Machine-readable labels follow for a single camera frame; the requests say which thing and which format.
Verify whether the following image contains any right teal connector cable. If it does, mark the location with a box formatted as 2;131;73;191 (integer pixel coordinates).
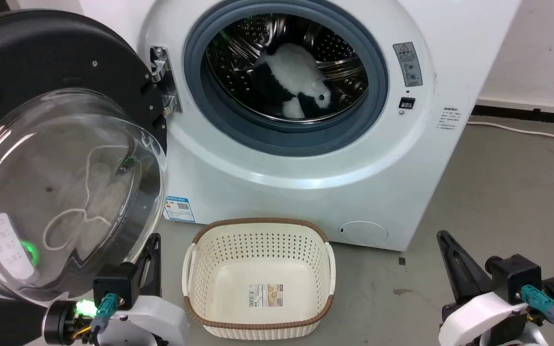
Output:
520;284;554;346

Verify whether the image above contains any left teal connector cable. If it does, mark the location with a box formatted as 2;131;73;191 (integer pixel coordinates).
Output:
73;293;120;343

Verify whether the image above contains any black washer door with glass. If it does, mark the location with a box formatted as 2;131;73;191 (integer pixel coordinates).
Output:
0;9;168;346

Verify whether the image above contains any dark baseboard strip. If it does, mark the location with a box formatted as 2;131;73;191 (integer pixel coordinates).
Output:
471;103;554;126

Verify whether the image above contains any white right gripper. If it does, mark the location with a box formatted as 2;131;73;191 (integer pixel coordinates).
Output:
436;230;549;346

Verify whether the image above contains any cream plastic laundry basket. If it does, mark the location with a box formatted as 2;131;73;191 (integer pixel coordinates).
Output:
182;218;336;340

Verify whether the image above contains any stainless steel drum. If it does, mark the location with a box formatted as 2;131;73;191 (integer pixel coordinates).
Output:
204;13;369;124

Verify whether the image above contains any grey warning label sticker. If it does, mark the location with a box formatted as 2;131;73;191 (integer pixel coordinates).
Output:
392;42;424;88

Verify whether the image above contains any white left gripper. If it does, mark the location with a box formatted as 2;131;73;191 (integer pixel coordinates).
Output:
95;233;190;346

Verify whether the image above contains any small text sticker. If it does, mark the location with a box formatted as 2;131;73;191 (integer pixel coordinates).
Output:
437;107;460;131

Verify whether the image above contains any white front-load washing machine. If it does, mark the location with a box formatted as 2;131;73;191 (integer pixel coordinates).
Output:
79;0;523;252

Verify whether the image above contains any paper label in basket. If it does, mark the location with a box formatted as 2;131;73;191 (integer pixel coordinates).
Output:
247;283;284;309

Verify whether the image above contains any white power cable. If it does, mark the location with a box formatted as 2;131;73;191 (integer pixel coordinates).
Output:
466;120;554;140

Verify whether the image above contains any clear glass door bowl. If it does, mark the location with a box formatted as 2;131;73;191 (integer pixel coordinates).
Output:
0;88;168;307

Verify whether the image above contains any round filter cover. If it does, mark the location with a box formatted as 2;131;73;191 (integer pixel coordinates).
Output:
338;221;389;248

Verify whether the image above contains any teal connector cable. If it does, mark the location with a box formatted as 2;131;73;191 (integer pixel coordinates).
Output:
73;293;120;343
520;284;554;346

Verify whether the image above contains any chrome door hinge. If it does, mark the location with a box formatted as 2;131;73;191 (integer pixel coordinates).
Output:
150;46;183;116

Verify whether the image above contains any white label sticker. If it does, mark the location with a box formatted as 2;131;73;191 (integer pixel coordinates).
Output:
0;213;35;283

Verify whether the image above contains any black and white plush panda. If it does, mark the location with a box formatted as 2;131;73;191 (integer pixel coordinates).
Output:
251;42;340;120

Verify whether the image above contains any blue energy label sticker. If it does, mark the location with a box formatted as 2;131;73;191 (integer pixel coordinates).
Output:
164;196;196;223

